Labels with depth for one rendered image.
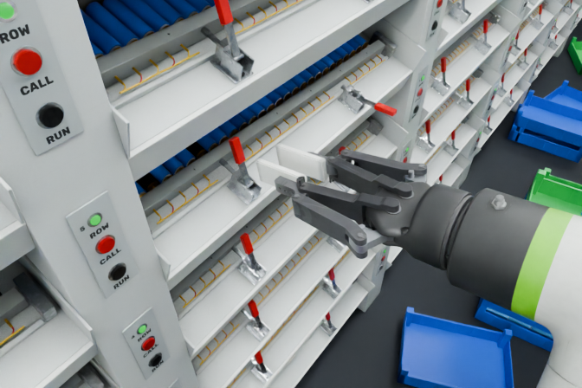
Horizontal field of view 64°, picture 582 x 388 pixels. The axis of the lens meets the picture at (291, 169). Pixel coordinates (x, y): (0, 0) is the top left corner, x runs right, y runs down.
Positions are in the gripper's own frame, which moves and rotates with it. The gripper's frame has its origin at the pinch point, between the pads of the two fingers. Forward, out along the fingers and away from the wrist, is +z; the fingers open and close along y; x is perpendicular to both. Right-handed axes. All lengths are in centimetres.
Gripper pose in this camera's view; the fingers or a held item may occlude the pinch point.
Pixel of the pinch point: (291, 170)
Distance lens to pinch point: 53.4
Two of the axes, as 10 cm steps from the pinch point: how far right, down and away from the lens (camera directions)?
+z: -7.7, -2.9, 5.7
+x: -1.4, -8.0, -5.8
